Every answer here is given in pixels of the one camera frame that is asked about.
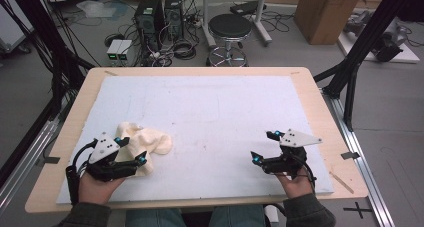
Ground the person's left leg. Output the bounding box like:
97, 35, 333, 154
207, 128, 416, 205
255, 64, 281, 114
124, 208, 188, 227

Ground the black flat case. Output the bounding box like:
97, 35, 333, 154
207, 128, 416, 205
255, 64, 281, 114
229, 0, 268, 17

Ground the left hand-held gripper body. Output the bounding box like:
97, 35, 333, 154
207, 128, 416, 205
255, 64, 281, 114
85, 131, 139, 183

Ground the right hand-held gripper black cable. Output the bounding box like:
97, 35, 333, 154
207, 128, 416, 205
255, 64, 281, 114
293, 152, 318, 193

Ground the aluminium rail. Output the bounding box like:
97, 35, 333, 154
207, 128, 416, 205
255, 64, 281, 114
0, 118, 64, 218
321, 86, 396, 227

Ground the large black computer tower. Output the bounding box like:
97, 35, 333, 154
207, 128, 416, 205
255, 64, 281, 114
134, 0, 165, 52

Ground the white power supply unit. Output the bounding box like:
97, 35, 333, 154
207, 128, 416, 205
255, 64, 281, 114
106, 39, 124, 66
117, 39, 134, 63

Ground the black round stool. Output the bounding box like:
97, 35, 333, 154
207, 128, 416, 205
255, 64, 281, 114
206, 13, 253, 67

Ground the clear plastic bag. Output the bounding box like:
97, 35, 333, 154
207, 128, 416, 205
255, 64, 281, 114
76, 0, 118, 20

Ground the slim black computer tower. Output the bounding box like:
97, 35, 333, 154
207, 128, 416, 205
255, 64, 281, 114
163, 0, 185, 41

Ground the person's left hand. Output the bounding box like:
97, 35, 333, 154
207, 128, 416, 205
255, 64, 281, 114
78, 172, 126, 206

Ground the brown cardboard box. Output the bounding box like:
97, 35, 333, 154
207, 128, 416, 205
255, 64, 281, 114
293, 0, 367, 46

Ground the tangle of floor cables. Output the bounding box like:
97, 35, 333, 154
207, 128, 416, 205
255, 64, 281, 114
138, 20, 205, 68

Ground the white board with grey machine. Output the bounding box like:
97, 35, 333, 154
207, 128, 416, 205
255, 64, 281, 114
338, 10, 421, 65

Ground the white panel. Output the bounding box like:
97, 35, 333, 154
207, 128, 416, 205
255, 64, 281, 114
0, 0, 35, 54

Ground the black metal frame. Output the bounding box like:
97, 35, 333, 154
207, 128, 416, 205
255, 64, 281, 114
0, 0, 101, 188
313, 0, 424, 132

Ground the loose black floor cable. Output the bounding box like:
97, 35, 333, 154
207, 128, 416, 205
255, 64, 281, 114
259, 9, 295, 34

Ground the white metal stand leg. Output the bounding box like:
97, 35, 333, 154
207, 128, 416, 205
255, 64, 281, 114
252, 0, 273, 47
201, 0, 218, 50

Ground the person's leg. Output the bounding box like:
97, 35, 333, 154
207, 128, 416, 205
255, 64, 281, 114
124, 208, 188, 227
208, 205, 268, 227

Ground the person's right hand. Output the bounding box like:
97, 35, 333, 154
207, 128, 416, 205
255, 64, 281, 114
274, 168, 315, 200

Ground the thin wooden strip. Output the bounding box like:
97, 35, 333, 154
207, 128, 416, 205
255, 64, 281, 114
329, 171, 355, 195

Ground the person's right leg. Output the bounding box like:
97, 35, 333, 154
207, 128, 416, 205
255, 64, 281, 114
208, 205, 268, 227

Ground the cream cloth with egg print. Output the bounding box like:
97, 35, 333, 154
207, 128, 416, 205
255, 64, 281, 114
114, 121, 174, 178

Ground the white foam mat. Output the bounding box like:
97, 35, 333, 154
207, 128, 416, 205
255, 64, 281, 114
55, 75, 335, 205

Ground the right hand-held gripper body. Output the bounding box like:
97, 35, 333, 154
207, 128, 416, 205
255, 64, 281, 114
262, 129, 323, 179

